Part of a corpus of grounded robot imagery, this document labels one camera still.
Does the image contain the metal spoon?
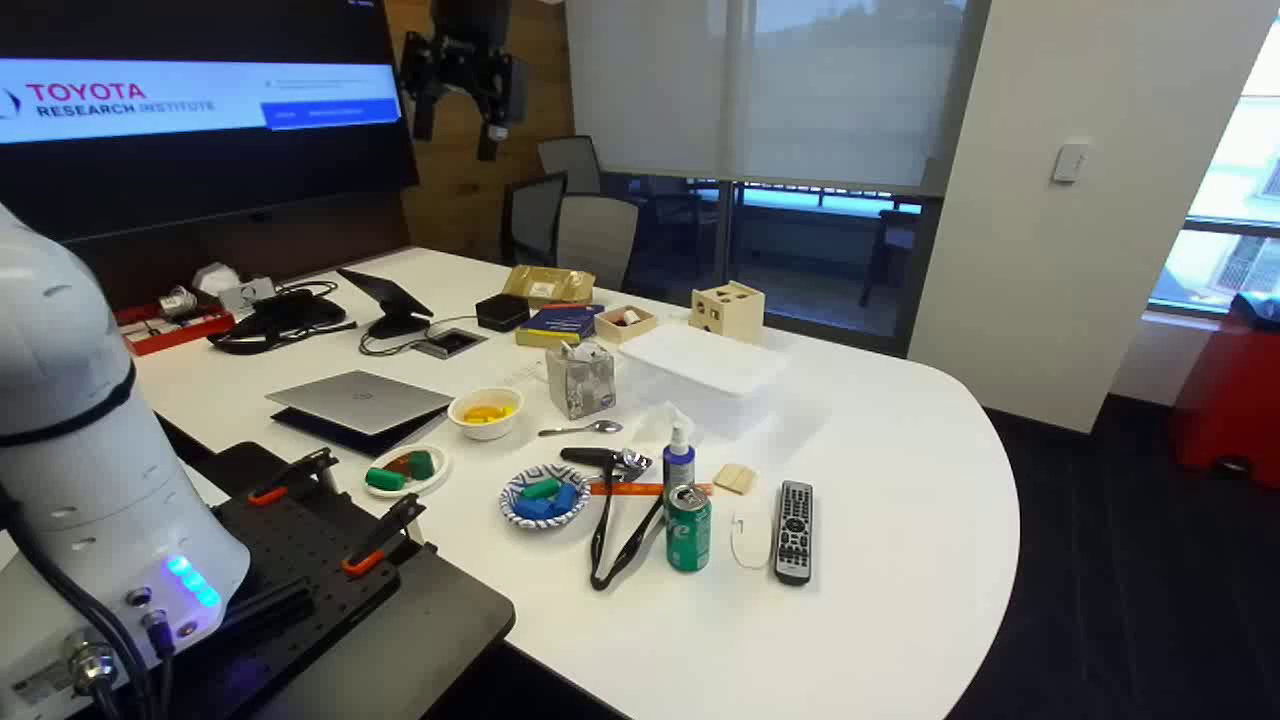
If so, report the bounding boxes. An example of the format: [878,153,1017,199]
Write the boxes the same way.
[534,421,622,436]

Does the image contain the blue patterned paper plate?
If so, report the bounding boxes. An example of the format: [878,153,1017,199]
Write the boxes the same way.
[501,463,584,531]

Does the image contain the white bowl with yellow items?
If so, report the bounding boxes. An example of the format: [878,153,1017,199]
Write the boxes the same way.
[449,390,525,444]

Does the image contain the cardboard box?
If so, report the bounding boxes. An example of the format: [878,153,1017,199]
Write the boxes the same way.
[505,266,596,309]

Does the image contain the grey office chair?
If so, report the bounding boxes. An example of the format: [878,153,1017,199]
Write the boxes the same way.
[554,196,640,287]

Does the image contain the wooden square block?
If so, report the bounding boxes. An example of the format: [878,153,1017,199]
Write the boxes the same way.
[710,463,756,495]

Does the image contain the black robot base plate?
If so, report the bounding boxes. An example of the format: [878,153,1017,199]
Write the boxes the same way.
[165,444,517,720]

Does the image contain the orange handled clamp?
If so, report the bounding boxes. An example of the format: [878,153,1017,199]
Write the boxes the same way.
[242,450,335,508]
[341,494,423,582]

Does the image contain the grey closed laptop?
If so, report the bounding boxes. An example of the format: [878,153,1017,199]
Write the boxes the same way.
[273,373,449,457]

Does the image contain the small spray bottle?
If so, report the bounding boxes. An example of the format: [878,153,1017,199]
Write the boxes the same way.
[663,423,695,494]

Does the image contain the green cylinder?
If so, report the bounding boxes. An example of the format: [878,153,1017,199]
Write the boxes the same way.
[521,480,560,502]

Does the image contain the green soda can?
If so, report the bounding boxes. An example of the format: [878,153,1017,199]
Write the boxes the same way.
[663,486,710,574]

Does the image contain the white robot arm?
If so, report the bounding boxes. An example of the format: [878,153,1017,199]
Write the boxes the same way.
[0,0,413,720]

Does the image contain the wooden shape sorter box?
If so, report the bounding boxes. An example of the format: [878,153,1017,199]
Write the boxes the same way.
[689,281,762,344]

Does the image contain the black tongs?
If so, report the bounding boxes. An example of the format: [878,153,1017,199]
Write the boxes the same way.
[554,444,673,597]

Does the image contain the red cabinet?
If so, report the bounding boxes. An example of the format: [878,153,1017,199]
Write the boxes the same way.
[1170,316,1280,487]

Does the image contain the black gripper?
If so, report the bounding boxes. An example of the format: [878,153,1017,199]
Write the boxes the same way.
[400,0,525,160]

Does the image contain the small black box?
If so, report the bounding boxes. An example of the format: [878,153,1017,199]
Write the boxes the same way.
[477,294,526,331]

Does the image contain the grey remote control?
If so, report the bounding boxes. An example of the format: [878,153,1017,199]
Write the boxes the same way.
[772,480,810,590]

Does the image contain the table power outlet panel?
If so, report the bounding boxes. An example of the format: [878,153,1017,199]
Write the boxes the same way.
[413,328,485,359]

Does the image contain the wall television screen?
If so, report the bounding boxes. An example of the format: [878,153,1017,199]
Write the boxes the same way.
[0,0,417,239]

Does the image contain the blue and yellow book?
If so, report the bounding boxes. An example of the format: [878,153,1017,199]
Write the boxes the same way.
[517,306,596,347]

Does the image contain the small wooden toy tray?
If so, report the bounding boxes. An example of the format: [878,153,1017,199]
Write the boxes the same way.
[596,306,657,344]

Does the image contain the white plate with toys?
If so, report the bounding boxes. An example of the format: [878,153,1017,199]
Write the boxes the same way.
[365,450,453,502]

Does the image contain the white flat box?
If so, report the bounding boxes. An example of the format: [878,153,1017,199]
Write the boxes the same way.
[621,323,782,433]

